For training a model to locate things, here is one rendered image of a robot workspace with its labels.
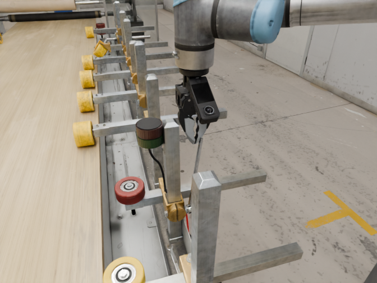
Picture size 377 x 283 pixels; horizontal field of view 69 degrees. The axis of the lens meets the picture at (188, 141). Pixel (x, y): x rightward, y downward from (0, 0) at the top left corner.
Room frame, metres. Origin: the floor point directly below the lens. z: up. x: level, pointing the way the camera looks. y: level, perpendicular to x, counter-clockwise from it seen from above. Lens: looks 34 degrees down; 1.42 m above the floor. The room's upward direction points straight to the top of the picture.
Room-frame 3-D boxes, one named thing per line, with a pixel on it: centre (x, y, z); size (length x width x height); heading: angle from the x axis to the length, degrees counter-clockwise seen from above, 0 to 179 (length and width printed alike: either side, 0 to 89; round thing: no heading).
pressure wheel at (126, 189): (0.55, 0.16, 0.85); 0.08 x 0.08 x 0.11
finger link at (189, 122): (0.64, 0.00, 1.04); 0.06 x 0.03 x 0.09; 16
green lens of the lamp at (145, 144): (0.53, 0.09, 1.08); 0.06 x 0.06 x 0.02
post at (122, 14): (1.75, 0.38, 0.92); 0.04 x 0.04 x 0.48; 16
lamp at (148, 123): (0.53, 0.09, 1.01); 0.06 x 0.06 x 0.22; 16
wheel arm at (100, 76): (1.31, 0.24, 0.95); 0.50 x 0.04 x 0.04; 106
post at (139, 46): (1.03, 0.18, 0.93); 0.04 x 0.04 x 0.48; 16
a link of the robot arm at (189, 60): (0.64, -0.01, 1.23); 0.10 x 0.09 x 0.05; 106
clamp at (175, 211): (0.57, 0.05, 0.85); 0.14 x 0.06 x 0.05; 16
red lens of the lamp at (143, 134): (0.53, 0.09, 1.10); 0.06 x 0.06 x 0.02
